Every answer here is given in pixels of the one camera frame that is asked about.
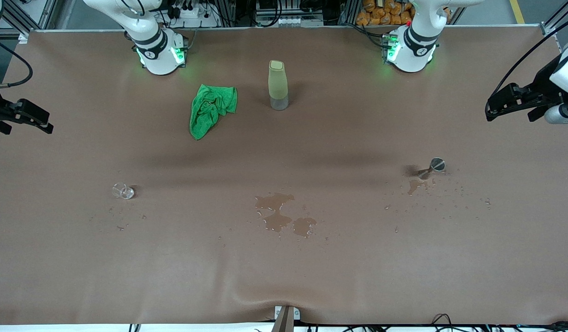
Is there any white power strip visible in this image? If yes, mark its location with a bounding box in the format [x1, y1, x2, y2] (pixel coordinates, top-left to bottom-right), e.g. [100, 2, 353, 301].
[171, 5, 220, 28]

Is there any aluminium frame post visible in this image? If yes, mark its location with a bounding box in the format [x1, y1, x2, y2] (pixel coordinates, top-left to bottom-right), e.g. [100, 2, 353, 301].
[272, 305, 301, 332]

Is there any green microfibre cloth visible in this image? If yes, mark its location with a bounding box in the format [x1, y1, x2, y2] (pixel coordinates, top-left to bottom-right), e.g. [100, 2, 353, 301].
[189, 84, 238, 141]

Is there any black cable loop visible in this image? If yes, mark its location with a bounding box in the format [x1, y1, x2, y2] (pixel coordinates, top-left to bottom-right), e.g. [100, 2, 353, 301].
[430, 314, 457, 330]

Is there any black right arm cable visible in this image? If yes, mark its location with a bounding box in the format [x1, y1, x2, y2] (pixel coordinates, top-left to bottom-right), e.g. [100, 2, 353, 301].
[0, 35, 34, 88]

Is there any steel double jigger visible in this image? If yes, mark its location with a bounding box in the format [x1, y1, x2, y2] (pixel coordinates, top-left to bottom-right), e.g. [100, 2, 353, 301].
[417, 157, 447, 180]

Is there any large spilled liquid puddle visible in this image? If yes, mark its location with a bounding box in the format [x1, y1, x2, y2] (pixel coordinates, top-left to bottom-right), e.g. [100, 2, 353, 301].
[255, 192, 317, 238]

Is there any bag of orange snacks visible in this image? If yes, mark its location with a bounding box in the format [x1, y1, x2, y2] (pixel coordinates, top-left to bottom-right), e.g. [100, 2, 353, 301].
[356, 0, 416, 26]

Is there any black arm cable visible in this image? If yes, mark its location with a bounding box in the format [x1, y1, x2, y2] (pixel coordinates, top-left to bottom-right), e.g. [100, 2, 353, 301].
[494, 14, 568, 100]
[0, 35, 34, 88]

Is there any aluminium frame profile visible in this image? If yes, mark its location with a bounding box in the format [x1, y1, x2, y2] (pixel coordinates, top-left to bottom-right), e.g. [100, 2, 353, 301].
[541, 0, 568, 36]
[2, 0, 58, 37]

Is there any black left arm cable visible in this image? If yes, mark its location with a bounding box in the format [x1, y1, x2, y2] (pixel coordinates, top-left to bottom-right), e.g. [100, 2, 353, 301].
[494, 14, 568, 100]

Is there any small clear glass beaker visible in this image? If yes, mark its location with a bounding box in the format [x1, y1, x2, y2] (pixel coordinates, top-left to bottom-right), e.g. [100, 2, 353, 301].
[112, 183, 135, 200]

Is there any small spilled liquid puddle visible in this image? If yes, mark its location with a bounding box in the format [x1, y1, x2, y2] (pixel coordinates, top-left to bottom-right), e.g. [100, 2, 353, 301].
[407, 178, 434, 196]

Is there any green bottle with clear base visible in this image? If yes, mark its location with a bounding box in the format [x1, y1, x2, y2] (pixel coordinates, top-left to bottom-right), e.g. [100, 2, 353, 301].
[268, 60, 289, 111]

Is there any brown table mat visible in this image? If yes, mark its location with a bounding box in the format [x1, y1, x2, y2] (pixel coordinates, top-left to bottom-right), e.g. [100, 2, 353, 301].
[0, 25, 568, 326]

